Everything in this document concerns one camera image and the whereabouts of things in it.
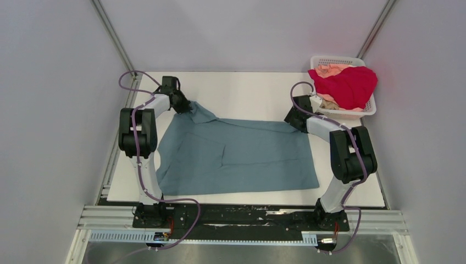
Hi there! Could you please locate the blue-grey t shirt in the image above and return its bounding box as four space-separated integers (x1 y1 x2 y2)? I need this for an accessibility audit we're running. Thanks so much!
156 101 319 196

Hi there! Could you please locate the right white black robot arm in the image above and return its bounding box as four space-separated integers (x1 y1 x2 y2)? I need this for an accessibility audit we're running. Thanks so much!
285 96 378 230

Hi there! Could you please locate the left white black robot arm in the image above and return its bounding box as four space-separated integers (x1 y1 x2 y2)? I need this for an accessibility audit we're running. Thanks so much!
118 76 191 228

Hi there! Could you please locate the beige t shirt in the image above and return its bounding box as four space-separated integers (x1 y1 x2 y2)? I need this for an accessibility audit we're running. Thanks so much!
320 99 340 110

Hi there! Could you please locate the peach t shirt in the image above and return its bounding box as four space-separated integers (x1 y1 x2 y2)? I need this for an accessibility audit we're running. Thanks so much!
313 64 364 112

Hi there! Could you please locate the white plastic laundry basket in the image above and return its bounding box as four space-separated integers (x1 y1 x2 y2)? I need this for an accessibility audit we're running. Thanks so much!
310 56 376 120

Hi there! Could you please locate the red t shirt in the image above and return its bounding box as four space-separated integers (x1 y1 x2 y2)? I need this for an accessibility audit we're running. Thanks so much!
308 66 378 109

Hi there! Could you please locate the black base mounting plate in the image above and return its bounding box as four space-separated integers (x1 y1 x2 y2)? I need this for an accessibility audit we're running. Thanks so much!
132 203 350 241

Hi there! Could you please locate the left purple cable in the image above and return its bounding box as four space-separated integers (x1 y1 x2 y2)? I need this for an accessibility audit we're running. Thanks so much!
118 70 202 251

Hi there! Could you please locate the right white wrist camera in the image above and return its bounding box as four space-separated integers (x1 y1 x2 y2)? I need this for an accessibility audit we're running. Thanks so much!
309 95 323 110

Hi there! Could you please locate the white slotted cable duct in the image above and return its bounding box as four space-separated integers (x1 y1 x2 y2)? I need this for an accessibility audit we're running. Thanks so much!
88 232 318 246

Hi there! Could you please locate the aluminium frame rail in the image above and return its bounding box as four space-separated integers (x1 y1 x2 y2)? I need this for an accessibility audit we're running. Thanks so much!
77 206 409 235

